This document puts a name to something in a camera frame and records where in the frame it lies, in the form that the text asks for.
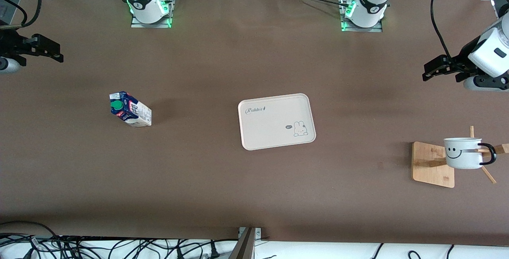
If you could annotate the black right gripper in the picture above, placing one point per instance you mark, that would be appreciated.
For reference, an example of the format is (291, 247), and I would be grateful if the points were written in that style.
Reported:
(8, 44)

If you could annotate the blue white milk carton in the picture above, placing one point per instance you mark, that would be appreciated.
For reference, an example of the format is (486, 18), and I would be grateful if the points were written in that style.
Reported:
(131, 111)

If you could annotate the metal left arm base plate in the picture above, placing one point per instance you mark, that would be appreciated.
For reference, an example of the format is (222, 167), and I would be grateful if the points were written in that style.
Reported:
(358, 29)

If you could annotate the metal table edge bracket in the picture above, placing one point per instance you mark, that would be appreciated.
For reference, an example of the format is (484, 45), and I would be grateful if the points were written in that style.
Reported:
(246, 243)

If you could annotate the beige rabbit print tray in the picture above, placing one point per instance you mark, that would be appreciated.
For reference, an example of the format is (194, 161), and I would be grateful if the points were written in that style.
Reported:
(274, 123)

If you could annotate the wooden mug stand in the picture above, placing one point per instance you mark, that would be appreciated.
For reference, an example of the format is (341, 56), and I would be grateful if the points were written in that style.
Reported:
(431, 167)

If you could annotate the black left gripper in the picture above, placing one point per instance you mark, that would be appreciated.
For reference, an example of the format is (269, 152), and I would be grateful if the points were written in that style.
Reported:
(463, 57)

